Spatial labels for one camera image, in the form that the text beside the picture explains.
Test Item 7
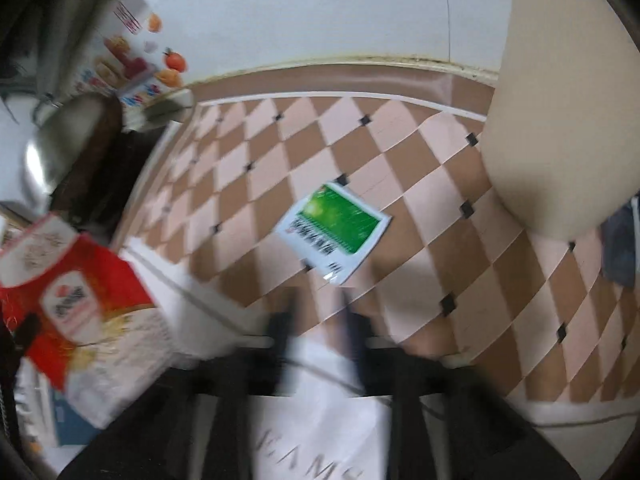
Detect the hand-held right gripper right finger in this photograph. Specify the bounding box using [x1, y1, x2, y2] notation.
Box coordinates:
[340, 290, 583, 480]

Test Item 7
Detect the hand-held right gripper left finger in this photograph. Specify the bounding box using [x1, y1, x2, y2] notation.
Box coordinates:
[60, 287, 301, 480]

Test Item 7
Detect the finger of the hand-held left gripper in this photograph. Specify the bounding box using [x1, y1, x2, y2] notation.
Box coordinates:
[0, 310, 45, 456]

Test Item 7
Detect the red white sugar bag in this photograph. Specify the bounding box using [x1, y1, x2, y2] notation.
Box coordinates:
[0, 212, 183, 429]

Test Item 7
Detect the green white medicine box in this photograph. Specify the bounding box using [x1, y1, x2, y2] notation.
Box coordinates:
[273, 182, 393, 287]

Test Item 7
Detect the checkered table mat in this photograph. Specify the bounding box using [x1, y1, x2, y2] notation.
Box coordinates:
[112, 62, 640, 480]

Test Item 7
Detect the steel wok lid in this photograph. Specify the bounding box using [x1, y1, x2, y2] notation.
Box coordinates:
[20, 92, 123, 198]

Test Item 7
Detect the dark smartphone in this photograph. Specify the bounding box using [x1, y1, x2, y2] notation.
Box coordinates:
[600, 200, 640, 287]

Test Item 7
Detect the colourful printed box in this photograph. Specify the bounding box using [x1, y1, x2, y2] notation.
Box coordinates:
[75, 0, 190, 111]

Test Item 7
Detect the cream utensil holder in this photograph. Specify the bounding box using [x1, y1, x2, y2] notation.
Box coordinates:
[481, 0, 640, 241]

